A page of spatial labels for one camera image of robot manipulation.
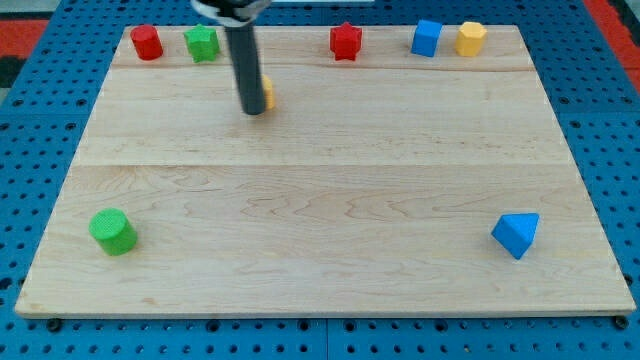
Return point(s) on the blue cube block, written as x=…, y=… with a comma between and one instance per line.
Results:
x=426, y=37

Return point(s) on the red cylinder block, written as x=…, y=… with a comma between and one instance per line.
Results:
x=146, y=41

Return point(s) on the yellow heart block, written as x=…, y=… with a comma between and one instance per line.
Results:
x=268, y=91

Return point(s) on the green cylinder block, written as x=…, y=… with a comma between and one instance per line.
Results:
x=113, y=232

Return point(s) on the wooden board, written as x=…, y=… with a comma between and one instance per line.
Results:
x=370, y=190

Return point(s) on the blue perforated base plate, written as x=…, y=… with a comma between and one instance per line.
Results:
x=590, y=89

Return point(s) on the red star block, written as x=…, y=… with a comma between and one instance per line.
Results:
x=345, y=41

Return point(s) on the green star block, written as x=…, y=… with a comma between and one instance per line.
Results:
x=202, y=43

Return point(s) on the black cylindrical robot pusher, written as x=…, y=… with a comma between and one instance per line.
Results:
x=237, y=17

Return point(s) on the yellow hexagon block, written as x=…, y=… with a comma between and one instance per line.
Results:
x=470, y=39

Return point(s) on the blue triangular prism block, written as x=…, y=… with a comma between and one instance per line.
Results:
x=516, y=232

